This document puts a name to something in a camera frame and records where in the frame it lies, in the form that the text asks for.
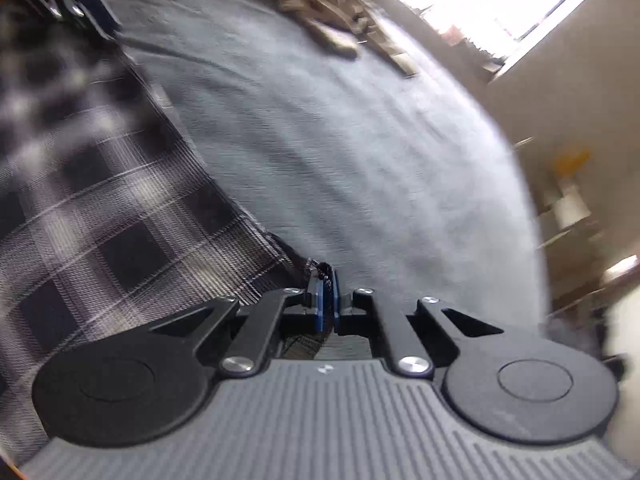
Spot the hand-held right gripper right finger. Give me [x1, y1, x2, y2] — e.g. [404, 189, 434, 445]
[331, 272, 503, 376]

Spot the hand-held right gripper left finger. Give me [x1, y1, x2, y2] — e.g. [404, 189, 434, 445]
[150, 280, 331, 376]

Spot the white desk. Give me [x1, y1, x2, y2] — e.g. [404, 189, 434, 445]
[515, 135, 640, 311]

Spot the dark plaid shirt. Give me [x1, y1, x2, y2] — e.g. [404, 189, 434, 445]
[0, 0, 333, 461]

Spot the yellow box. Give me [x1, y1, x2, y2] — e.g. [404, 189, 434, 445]
[555, 149, 591, 178]

